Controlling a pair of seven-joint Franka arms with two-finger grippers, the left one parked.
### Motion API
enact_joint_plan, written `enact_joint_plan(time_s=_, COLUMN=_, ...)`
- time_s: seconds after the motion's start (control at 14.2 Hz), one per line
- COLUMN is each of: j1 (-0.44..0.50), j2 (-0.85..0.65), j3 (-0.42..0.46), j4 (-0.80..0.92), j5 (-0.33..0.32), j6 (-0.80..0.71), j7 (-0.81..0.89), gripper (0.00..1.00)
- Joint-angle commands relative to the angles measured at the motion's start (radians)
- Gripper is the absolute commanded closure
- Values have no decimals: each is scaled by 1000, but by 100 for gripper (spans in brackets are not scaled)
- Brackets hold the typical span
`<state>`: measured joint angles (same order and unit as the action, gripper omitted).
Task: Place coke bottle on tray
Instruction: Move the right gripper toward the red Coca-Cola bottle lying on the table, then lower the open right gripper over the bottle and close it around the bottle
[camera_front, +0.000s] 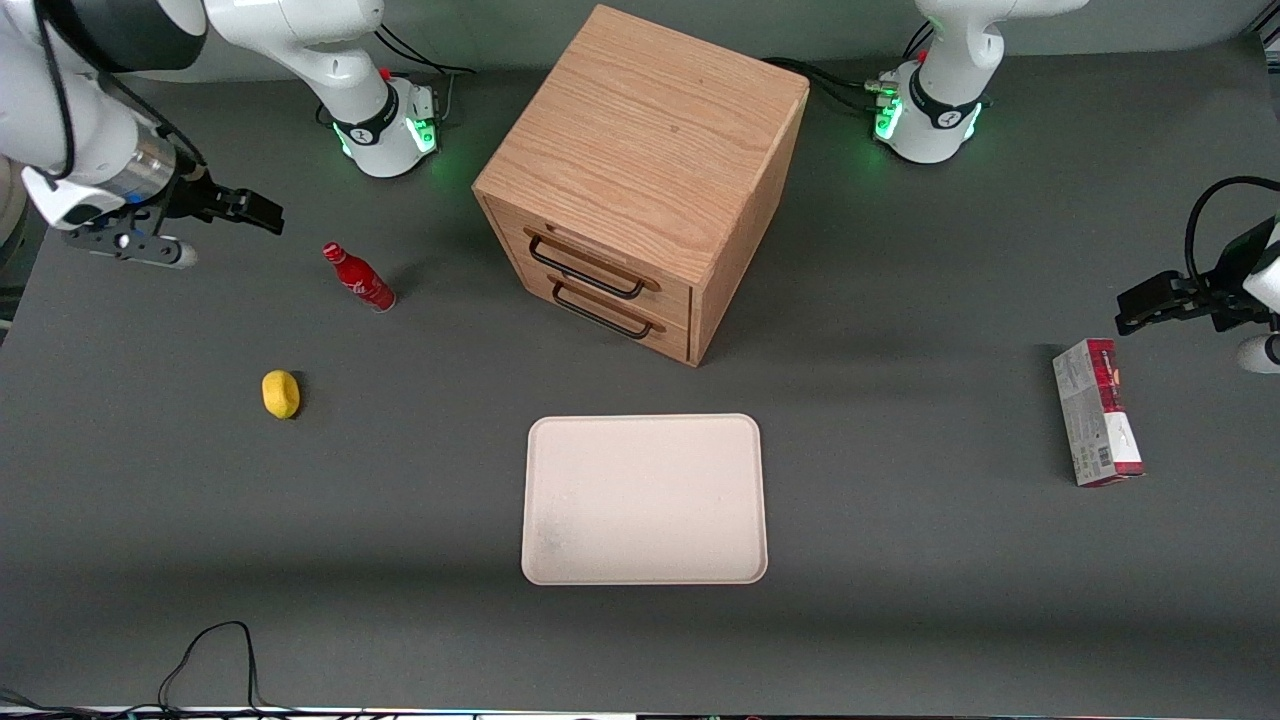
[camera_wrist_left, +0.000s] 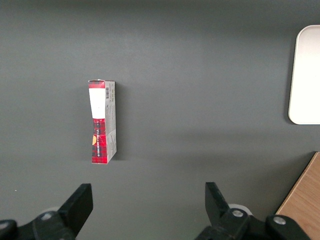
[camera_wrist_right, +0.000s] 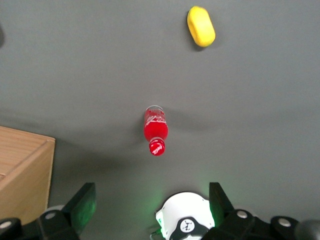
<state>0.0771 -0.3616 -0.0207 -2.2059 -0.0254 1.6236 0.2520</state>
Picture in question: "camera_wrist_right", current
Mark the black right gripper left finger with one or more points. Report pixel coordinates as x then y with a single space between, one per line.
81 205

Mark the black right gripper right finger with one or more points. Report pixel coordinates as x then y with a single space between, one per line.
220 205

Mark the red coke bottle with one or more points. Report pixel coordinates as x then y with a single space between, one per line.
155 127

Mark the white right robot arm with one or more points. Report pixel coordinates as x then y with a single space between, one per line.
186 212

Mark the wooden drawer cabinet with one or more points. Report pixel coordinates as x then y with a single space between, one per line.
22 170

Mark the yellow lemon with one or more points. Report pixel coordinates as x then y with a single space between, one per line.
201 26

